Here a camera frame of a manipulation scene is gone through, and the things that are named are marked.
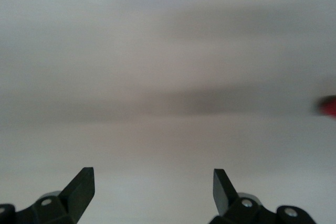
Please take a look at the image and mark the red strawberry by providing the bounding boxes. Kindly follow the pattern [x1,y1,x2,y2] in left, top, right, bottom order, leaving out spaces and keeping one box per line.
[314,94,336,118]

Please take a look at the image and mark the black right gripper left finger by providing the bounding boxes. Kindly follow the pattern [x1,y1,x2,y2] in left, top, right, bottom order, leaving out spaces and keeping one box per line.
[0,166,96,224]

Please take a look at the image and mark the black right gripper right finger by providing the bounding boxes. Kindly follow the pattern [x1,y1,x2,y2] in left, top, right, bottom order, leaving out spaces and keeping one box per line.
[208,168,315,224]

